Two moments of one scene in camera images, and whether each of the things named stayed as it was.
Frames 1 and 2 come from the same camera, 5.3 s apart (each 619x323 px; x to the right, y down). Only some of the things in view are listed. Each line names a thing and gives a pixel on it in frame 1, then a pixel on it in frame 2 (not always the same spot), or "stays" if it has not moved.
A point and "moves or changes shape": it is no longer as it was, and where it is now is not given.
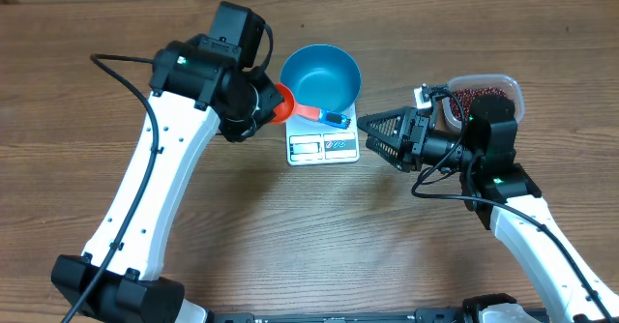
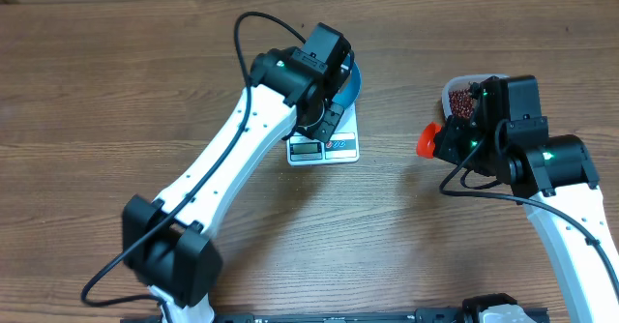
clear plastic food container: [462, 90] stays
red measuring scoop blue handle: [285, 112] moves or changes shape
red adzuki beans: [467, 95] stays
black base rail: [424, 315] stays
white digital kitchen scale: [310, 142] stays
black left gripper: [259, 81] to [325, 133]
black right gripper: [414, 130] to [456, 134]
